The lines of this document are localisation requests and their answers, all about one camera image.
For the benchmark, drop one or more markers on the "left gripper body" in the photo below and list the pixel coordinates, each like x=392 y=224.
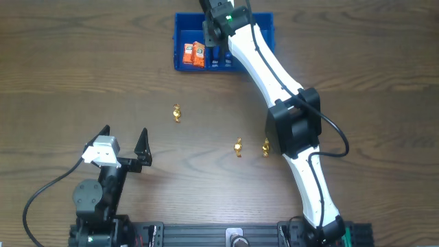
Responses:
x=132 y=164

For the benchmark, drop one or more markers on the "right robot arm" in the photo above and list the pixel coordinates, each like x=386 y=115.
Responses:
x=267 y=75

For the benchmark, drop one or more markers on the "gold candy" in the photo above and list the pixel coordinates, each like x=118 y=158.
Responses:
x=177 y=113
x=265 y=148
x=237 y=147

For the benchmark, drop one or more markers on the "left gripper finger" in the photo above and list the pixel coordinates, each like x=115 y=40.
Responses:
x=104 y=130
x=144 y=149

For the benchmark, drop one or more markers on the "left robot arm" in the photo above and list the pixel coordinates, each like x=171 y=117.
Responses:
x=103 y=199

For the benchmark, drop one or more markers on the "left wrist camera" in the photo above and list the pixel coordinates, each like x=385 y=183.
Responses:
x=101 y=151

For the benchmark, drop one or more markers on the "orange candy box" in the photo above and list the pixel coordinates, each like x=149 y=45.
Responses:
x=199 y=55
x=187 y=53

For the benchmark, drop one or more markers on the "blue candy pack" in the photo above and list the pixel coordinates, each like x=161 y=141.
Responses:
x=215 y=57
x=228 y=60

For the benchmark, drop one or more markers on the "blue tray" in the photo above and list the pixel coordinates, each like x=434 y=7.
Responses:
x=190 y=24

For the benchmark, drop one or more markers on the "mounting rail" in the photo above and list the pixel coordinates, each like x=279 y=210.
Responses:
x=199 y=235

